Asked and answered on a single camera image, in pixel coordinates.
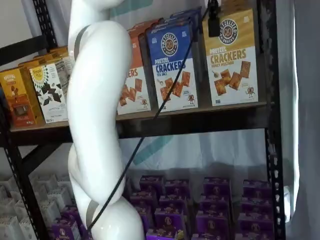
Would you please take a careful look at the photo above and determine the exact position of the yellow white pretzel crackers box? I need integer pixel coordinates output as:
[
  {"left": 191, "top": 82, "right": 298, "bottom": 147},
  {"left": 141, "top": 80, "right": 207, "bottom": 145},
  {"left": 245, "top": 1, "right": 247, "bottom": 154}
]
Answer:
[
  {"left": 201, "top": 8, "right": 260, "bottom": 107},
  {"left": 219, "top": 0, "right": 258, "bottom": 16}
]

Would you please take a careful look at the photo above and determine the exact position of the orange white pretzel crackers box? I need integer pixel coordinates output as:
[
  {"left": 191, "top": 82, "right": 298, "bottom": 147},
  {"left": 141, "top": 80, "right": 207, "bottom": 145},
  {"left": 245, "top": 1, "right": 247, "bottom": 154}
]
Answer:
[
  {"left": 116, "top": 33, "right": 152, "bottom": 116},
  {"left": 128, "top": 24, "right": 152, "bottom": 41},
  {"left": 134, "top": 17, "right": 166, "bottom": 29}
]

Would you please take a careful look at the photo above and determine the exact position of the black metal shelf rack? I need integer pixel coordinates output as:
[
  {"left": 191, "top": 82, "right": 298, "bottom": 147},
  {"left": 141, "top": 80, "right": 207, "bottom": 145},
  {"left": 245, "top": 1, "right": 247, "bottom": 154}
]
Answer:
[{"left": 0, "top": 0, "right": 287, "bottom": 240}]

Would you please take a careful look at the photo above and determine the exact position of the blue white pretzel crackers box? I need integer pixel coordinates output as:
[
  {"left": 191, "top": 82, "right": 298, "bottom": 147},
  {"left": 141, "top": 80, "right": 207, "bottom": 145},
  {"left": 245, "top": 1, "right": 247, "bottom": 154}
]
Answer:
[
  {"left": 169, "top": 7, "right": 202, "bottom": 21},
  {"left": 144, "top": 23, "right": 200, "bottom": 114},
  {"left": 149, "top": 16, "right": 194, "bottom": 29}
]

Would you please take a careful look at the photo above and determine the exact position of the purple Annie's box orange band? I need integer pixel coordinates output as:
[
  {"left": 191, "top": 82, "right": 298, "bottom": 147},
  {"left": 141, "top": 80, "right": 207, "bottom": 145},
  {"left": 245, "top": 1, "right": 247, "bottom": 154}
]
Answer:
[
  {"left": 159, "top": 194, "right": 189, "bottom": 213},
  {"left": 154, "top": 207, "right": 188, "bottom": 231},
  {"left": 164, "top": 178, "right": 190, "bottom": 198},
  {"left": 136, "top": 206, "right": 156, "bottom": 227},
  {"left": 145, "top": 229, "right": 186, "bottom": 240},
  {"left": 139, "top": 174, "right": 165, "bottom": 193},
  {"left": 130, "top": 191, "right": 160, "bottom": 210}
]

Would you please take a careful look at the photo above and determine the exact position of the tan wooden shelf board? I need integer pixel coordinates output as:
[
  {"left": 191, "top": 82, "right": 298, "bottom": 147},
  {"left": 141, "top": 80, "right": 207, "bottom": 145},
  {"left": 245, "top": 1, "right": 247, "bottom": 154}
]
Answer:
[{"left": 8, "top": 101, "right": 275, "bottom": 133}]

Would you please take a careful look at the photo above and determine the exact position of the purple Annie's snack box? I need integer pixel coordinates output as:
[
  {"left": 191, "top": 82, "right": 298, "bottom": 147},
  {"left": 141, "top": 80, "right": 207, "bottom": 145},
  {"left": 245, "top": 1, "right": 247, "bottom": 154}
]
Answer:
[
  {"left": 51, "top": 217, "right": 81, "bottom": 240},
  {"left": 124, "top": 176, "right": 133, "bottom": 198},
  {"left": 61, "top": 204, "right": 78, "bottom": 220},
  {"left": 74, "top": 212, "right": 89, "bottom": 240}
]

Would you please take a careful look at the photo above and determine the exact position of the purple Annie's box brown band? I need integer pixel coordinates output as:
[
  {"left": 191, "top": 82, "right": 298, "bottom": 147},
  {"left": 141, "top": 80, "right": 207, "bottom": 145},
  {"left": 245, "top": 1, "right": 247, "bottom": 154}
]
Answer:
[
  {"left": 192, "top": 232, "right": 235, "bottom": 240},
  {"left": 203, "top": 176, "right": 231, "bottom": 196},
  {"left": 196, "top": 211, "right": 233, "bottom": 235},
  {"left": 199, "top": 193, "right": 231, "bottom": 214}
]

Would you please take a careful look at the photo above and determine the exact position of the purple Annie's box teal band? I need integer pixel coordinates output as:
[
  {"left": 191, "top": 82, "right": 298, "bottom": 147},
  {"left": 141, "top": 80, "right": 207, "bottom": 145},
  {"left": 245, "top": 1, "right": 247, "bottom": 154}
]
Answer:
[
  {"left": 238, "top": 213, "right": 275, "bottom": 236},
  {"left": 243, "top": 178, "right": 272, "bottom": 199},
  {"left": 236, "top": 233, "right": 276, "bottom": 240},
  {"left": 241, "top": 196, "right": 274, "bottom": 217}
]

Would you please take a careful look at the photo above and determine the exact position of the Simple Mills sweet thins box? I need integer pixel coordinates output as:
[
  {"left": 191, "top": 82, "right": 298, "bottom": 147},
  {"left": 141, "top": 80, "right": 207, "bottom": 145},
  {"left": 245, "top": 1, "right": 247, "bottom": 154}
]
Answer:
[{"left": 29, "top": 56, "right": 73, "bottom": 125}]

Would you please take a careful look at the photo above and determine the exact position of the orange brown snack box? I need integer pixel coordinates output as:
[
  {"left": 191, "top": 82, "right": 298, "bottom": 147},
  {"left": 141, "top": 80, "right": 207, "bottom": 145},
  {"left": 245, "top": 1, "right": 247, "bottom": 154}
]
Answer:
[
  {"left": 33, "top": 53, "right": 55, "bottom": 63},
  {"left": 17, "top": 59, "right": 48, "bottom": 73},
  {"left": 0, "top": 67, "right": 46, "bottom": 127},
  {"left": 49, "top": 46, "right": 70, "bottom": 59}
]

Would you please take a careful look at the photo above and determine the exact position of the white paper bag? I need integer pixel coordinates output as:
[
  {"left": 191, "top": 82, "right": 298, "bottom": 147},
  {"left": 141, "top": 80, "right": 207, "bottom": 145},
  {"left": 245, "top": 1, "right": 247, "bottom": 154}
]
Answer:
[
  {"left": 0, "top": 174, "right": 16, "bottom": 192},
  {"left": 31, "top": 173, "right": 52, "bottom": 193},
  {"left": 57, "top": 173, "right": 71, "bottom": 190},
  {"left": 46, "top": 184, "right": 67, "bottom": 205},
  {"left": 0, "top": 216, "right": 25, "bottom": 240},
  {"left": 0, "top": 197, "right": 16, "bottom": 216},
  {"left": 37, "top": 199, "right": 62, "bottom": 227}
]

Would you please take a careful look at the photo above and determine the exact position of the black cable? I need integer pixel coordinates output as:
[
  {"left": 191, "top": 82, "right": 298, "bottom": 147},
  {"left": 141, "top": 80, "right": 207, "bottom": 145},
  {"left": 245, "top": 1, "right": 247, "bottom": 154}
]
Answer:
[{"left": 86, "top": 0, "right": 218, "bottom": 231}]

